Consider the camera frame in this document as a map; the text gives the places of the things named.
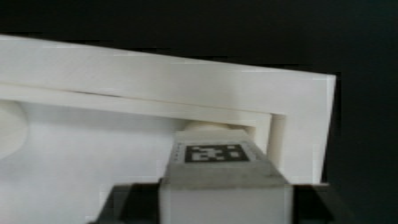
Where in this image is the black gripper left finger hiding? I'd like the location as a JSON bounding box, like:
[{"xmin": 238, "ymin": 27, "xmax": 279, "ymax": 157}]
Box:
[{"xmin": 96, "ymin": 183, "xmax": 160, "ymax": 224}]

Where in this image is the white table leg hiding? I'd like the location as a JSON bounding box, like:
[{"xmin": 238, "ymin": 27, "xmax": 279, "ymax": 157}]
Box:
[{"xmin": 158, "ymin": 122, "xmax": 293, "ymax": 224}]

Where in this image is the white square tabletop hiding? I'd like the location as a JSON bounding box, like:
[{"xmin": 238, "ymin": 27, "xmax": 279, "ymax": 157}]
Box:
[{"xmin": 0, "ymin": 99, "xmax": 192, "ymax": 224}]

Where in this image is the white U-shaped obstacle fence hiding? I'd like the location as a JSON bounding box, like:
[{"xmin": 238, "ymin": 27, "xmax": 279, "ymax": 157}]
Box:
[{"xmin": 0, "ymin": 35, "xmax": 336, "ymax": 184}]

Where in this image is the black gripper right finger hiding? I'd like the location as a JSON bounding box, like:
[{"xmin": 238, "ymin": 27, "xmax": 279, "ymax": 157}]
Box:
[{"xmin": 292, "ymin": 184, "xmax": 356, "ymax": 224}]

